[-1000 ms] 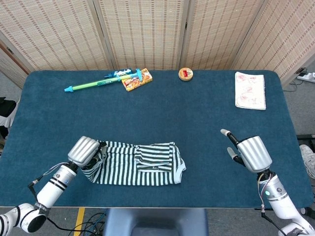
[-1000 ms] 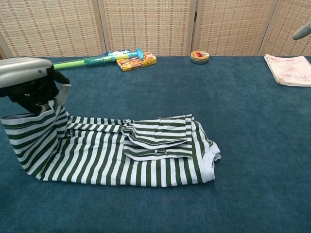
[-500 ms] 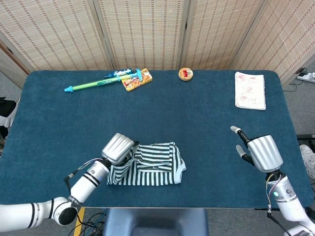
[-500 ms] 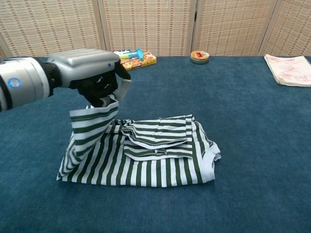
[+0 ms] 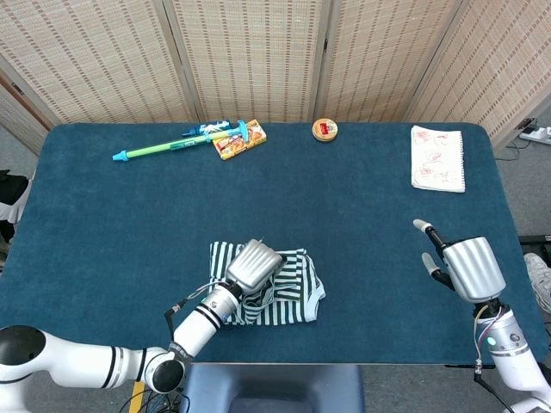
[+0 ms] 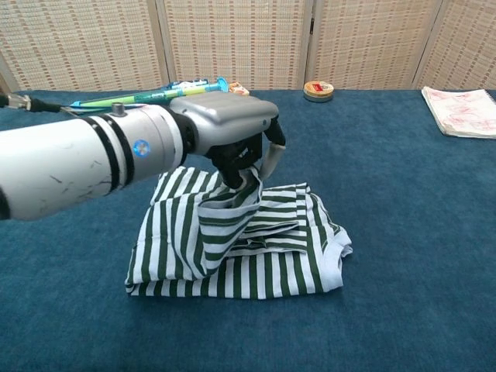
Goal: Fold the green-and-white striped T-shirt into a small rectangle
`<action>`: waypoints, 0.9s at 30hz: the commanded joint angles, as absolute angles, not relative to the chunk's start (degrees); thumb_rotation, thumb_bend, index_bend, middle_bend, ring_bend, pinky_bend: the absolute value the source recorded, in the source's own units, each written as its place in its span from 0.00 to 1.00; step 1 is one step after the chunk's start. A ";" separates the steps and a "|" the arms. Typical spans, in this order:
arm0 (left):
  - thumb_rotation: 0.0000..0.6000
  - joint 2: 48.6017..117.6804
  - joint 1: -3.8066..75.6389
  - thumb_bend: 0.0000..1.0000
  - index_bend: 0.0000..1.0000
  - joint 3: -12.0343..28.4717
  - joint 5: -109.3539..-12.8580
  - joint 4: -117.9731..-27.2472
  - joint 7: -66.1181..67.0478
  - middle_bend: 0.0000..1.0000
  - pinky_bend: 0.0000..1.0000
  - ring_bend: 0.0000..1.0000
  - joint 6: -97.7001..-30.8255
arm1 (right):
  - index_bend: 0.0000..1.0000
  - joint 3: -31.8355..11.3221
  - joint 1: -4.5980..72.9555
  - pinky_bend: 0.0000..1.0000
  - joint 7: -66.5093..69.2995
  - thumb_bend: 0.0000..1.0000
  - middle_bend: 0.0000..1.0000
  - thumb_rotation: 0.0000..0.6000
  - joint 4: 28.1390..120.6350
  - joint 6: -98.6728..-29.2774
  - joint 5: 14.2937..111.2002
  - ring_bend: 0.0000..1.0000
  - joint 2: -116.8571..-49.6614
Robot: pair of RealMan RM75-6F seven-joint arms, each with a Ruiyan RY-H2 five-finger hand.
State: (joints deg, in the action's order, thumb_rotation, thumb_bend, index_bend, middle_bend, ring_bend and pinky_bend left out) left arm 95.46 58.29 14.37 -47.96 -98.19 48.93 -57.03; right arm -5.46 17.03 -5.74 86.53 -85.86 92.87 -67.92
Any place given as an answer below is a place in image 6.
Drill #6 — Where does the green white striped shirt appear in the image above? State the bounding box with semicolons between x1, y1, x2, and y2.
123;164;353;301

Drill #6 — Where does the spiral sketch notebook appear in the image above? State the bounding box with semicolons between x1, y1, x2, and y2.
421;85;496;140

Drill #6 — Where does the round tin with red label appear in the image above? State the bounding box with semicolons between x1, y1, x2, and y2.
303;81;335;103

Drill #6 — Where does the blue table cover cloth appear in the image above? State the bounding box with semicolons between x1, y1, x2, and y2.
0;88;496;372

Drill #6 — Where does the woven folding screen panel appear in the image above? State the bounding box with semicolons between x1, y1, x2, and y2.
157;0;315;91
0;0;171;94
305;0;450;91
412;0;496;91

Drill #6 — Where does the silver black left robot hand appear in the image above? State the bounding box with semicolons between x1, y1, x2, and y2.
168;92;288;191

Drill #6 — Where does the blue green toy water pump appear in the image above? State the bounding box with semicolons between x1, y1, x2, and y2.
69;77;231;112

